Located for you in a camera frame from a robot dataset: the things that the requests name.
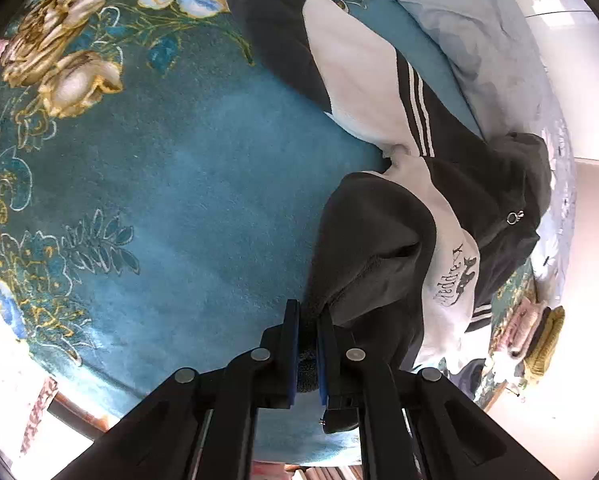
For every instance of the light blue quilt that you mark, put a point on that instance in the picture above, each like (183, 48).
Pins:
(497, 63)

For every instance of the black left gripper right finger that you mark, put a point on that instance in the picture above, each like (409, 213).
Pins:
(414, 426)

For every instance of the teal floral blanket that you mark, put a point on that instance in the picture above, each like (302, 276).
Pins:
(161, 193)

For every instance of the yellow knitted item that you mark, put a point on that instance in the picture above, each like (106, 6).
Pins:
(539, 357)

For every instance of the black and white fleece jacket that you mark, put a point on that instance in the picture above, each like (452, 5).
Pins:
(407, 259)

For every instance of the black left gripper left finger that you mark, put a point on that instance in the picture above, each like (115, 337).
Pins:
(199, 425)

